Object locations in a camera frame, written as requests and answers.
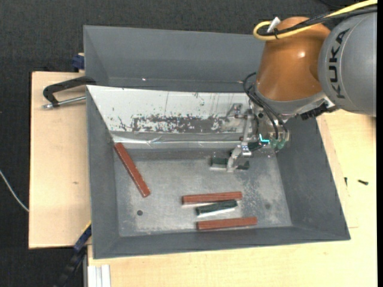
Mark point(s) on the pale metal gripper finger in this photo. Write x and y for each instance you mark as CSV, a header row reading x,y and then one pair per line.
x,y
245,150
234,161

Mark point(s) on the red-brown flat block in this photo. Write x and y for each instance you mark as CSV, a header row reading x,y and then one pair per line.
x,y
131,169
226,223
212,197

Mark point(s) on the dark green block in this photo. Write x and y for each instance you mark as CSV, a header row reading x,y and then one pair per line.
x,y
218,161
216,207

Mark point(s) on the grey metal bin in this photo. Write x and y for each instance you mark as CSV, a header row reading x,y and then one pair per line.
x,y
179,55

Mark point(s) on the small black screw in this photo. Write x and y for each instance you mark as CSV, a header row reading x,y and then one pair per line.
x,y
363,182

